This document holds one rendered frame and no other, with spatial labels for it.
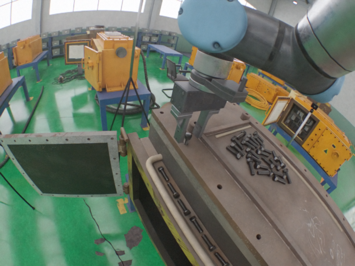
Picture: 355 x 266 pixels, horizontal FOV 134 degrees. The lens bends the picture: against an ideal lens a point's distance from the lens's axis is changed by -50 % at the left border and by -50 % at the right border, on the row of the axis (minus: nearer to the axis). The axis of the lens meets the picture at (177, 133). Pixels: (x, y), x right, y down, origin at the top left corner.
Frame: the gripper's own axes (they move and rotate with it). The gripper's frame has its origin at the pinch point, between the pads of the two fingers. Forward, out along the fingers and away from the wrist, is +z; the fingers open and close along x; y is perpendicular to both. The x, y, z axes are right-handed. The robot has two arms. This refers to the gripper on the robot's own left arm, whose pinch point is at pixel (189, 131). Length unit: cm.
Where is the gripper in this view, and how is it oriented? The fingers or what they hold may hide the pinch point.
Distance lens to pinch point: 39.7
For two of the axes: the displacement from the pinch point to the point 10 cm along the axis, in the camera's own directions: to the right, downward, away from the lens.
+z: -2.1, 7.5, 6.3
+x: -8.4, 1.8, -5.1
